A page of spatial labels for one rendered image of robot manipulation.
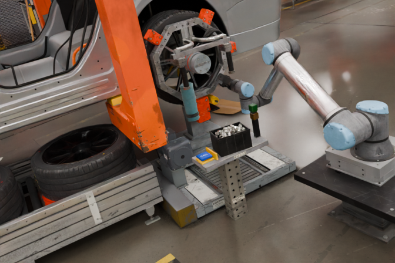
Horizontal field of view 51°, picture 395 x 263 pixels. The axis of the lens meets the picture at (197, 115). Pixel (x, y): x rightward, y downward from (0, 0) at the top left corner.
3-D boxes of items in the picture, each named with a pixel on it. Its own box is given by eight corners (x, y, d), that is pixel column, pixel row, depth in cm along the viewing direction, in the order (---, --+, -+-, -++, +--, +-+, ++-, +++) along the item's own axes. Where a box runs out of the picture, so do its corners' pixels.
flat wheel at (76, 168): (104, 144, 326) (95, 117, 317) (156, 163, 280) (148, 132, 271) (25, 186, 286) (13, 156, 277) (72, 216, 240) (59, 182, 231)
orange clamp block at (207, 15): (204, 24, 286) (209, 12, 285) (210, 24, 280) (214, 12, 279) (196, 20, 283) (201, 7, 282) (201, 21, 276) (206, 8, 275)
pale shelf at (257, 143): (252, 135, 256) (251, 131, 255) (268, 144, 242) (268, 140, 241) (192, 162, 240) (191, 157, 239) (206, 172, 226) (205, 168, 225)
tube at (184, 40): (187, 43, 276) (183, 27, 272) (200, 46, 259) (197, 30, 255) (163, 50, 269) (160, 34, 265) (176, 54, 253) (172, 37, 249)
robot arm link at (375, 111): (395, 133, 210) (395, 101, 203) (372, 145, 203) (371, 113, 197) (371, 125, 223) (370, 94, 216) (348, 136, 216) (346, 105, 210)
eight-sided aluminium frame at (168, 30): (227, 84, 306) (214, 11, 286) (232, 86, 301) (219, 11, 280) (161, 108, 286) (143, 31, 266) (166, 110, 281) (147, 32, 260)
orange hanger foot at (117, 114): (131, 114, 303) (119, 70, 290) (159, 135, 259) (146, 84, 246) (110, 122, 297) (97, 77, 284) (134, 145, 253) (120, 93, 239)
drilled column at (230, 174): (239, 206, 262) (228, 149, 246) (248, 213, 253) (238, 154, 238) (226, 213, 258) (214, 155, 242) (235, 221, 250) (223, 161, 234)
